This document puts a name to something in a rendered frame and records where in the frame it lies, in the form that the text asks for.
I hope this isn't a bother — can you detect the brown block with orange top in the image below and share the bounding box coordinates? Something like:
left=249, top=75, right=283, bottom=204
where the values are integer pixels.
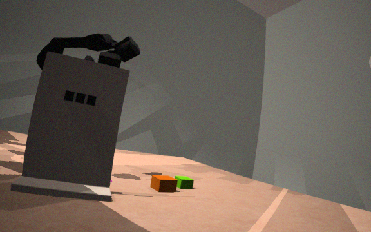
left=150, top=175, right=177, bottom=193

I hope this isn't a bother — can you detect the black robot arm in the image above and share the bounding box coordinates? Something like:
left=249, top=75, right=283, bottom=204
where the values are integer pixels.
left=37, top=34, right=140, bottom=69

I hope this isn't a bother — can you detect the dark grey panel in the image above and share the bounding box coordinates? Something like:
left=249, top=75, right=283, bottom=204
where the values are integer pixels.
left=10, top=51, right=130, bottom=202

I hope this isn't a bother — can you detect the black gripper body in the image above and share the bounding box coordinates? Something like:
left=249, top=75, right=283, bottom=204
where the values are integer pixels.
left=98, top=52, right=122, bottom=68

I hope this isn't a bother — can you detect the green block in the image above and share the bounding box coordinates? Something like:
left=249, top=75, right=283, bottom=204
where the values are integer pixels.
left=175, top=176, right=194, bottom=189

